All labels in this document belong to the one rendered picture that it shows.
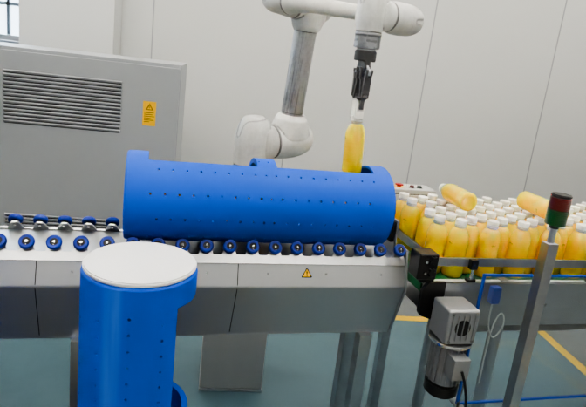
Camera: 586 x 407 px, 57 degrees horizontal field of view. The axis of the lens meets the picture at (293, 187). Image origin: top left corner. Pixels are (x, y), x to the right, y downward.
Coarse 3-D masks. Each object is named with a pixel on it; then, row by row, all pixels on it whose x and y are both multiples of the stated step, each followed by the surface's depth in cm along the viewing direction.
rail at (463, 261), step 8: (440, 264) 181; (448, 264) 182; (456, 264) 183; (464, 264) 184; (480, 264) 185; (488, 264) 186; (496, 264) 187; (504, 264) 188; (512, 264) 188; (520, 264) 189; (528, 264) 190; (560, 264) 193; (568, 264) 194; (576, 264) 195; (584, 264) 196
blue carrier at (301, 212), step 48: (144, 192) 159; (192, 192) 162; (240, 192) 166; (288, 192) 170; (336, 192) 175; (384, 192) 179; (192, 240) 172; (240, 240) 175; (288, 240) 178; (336, 240) 181; (384, 240) 185
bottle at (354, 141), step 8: (352, 128) 187; (360, 128) 187; (352, 136) 187; (360, 136) 187; (344, 144) 190; (352, 144) 187; (360, 144) 188; (344, 152) 190; (352, 152) 188; (360, 152) 189; (344, 160) 191; (352, 160) 189; (360, 160) 190; (344, 168) 191; (352, 168) 190; (360, 168) 191
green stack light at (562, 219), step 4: (548, 208) 168; (548, 212) 168; (552, 212) 166; (556, 212) 166; (560, 212) 165; (564, 212) 166; (568, 212) 166; (548, 216) 168; (552, 216) 167; (556, 216) 166; (560, 216) 165; (564, 216) 166; (568, 216) 167; (544, 220) 170; (548, 220) 168; (552, 220) 167; (556, 220) 166; (560, 220) 166; (564, 220) 166; (548, 224) 168; (552, 224) 167; (556, 224) 166; (560, 224) 166; (564, 224) 166
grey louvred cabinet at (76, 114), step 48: (0, 48) 301; (48, 48) 333; (0, 96) 306; (48, 96) 309; (96, 96) 312; (144, 96) 316; (0, 144) 312; (48, 144) 316; (96, 144) 319; (144, 144) 323; (0, 192) 319; (48, 192) 323; (96, 192) 326
